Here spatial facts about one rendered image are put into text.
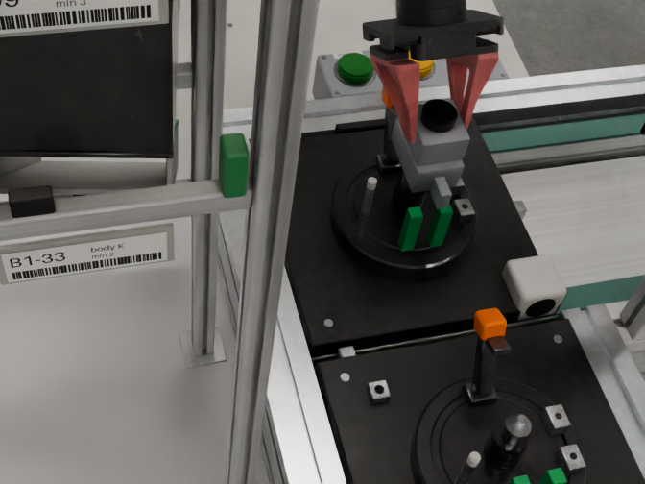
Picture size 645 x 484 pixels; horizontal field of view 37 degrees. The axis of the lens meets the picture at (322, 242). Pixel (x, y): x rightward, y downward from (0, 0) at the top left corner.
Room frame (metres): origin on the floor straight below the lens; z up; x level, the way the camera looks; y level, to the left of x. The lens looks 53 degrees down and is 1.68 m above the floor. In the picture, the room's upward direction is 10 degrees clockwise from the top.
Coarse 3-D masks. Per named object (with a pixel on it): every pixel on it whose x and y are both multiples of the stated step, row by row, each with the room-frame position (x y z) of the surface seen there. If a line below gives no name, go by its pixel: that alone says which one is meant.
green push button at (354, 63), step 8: (344, 56) 0.80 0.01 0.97; (352, 56) 0.80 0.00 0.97; (360, 56) 0.80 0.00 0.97; (344, 64) 0.78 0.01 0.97; (352, 64) 0.79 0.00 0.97; (360, 64) 0.79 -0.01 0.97; (368, 64) 0.79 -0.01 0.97; (344, 72) 0.77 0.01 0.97; (352, 72) 0.77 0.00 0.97; (360, 72) 0.78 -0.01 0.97; (368, 72) 0.78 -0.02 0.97; (352, 80) 0.77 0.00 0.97; (360, 80) 0.77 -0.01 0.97; (368, 80) 0.78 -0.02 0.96
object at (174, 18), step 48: (0, 48) 0.33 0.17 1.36; (48, 48) 0.33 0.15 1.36; (96, 48) 0.34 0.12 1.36; (144, 48) 0.34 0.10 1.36; (0, 96) 0.32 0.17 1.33; (48, 96) 0.32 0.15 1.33; (96, 96) 0.33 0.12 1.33; (144, 96) 0.33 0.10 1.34; (0, 144) 0.30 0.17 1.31; (48, 144) 0.31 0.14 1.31; (96, 144) 0.32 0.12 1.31; (144, 144) 0.32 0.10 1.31
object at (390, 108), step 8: (384, 88) 0.66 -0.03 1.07; (384, 96) 0.65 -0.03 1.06; (392, 104) 0.64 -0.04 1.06; (392, 112) 0.64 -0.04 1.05; (392, 120) 0.64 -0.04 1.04; (384, 128) 0.64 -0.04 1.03; (392, 128) 0.64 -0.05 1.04; (384, 136) 0.64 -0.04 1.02; (384, 144) 0.64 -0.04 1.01; (392, 144) 0.63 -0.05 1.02; (384, 152) 0.63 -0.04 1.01; (392, 152) 0.63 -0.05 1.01; (392, 160) 0.63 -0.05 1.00
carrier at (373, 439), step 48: (528, 336) 0.48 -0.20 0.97; (576, 336) 0.49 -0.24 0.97; (336, 384) 0.39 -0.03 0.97; (432, 384) 0.41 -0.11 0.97; (528, 384) 0.43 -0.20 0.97; (576, 384) 0.44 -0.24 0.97; (336, 432) 0.35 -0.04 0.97; (384, 432) 0.36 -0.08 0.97; (432, 432) 0.36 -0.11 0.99; (480, 432) 0.36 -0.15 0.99; (528, 432) 0.34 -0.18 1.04; (576, 432) 0.38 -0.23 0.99; (384, 480) 0.32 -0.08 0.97; (432, 480) 0.32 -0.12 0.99; (480, 480) 0.32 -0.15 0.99; (528, 480) 0.31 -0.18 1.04; (576, 480) 0.34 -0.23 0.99; (624, 480) 0.36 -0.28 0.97
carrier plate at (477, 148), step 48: (336, 144) 0.67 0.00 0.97; (480, 144) 0.70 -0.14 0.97; (480, 192) 0.64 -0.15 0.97; (288, 240) 0.54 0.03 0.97; (336, 240) 0.55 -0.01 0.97; (480, 240) 0.58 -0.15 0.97; (528, 240) 0.59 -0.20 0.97; (336, 288) 0.49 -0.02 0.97; (384, 288) 0.50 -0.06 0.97; (432, 288) 0.51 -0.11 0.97; (480, 288) 0.52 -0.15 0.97; (336, 336) 0.44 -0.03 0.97; (384, 336) 0.45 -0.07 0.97
